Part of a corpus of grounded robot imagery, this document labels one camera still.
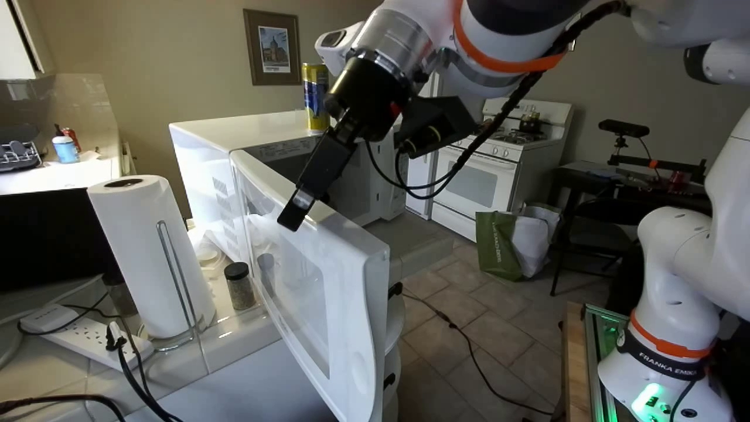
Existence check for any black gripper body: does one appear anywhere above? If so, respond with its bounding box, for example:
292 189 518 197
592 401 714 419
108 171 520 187
322 49 410 148

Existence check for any white microwave door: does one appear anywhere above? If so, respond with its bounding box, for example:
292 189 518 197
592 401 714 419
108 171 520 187
229 148 393 422

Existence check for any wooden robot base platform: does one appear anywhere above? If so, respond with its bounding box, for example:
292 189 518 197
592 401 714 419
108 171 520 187
560 299 630 422

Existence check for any white microwave body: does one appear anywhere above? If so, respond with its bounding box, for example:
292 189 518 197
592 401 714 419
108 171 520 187
167 108 407 266

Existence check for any yellow blue spray can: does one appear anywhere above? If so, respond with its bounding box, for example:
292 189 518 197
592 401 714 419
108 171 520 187
301 61 333 135

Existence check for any small dark lidded jar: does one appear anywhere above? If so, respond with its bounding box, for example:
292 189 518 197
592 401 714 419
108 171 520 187
222 260 258 313

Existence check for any white kitchen stove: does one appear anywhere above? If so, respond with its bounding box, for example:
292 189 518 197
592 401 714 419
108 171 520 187
424 95 574 244

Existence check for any green shopping bag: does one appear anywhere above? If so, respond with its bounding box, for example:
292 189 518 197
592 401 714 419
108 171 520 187
474 208 528 280

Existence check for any white paper towel roll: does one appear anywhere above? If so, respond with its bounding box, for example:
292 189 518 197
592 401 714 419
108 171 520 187
84 174 217 342

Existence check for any white plastic bag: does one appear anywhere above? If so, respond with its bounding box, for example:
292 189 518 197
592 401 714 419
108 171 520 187
510 204 563 279

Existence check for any black monitor screen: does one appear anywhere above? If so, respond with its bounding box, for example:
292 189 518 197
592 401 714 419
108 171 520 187
0 185 124 294

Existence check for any white power strip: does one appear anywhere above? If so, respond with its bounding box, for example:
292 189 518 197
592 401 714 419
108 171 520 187
19 303 155 374

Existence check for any dark dish rack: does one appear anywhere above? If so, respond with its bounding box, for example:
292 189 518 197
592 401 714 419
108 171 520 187
0 137 44 175

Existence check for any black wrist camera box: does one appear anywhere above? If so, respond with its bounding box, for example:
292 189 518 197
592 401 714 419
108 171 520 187
392 92 482 158

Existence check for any framed wall picture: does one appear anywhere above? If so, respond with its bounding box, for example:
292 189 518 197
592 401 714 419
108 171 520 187
241 6 304 86

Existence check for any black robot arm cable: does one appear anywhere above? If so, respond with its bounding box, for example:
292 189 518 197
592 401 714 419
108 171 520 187
360 0 630 202

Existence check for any black microwave power cable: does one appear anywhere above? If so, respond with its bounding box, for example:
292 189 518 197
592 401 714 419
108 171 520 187
399 287 567 419

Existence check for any black camera on stand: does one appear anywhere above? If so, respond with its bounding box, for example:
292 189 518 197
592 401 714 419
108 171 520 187
596 117 652 158

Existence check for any black power strip cable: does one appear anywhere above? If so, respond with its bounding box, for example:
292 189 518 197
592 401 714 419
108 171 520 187
0 287 183 422

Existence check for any white upper wall cabinet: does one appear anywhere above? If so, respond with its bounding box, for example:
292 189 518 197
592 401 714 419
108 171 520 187
0 0 47 80

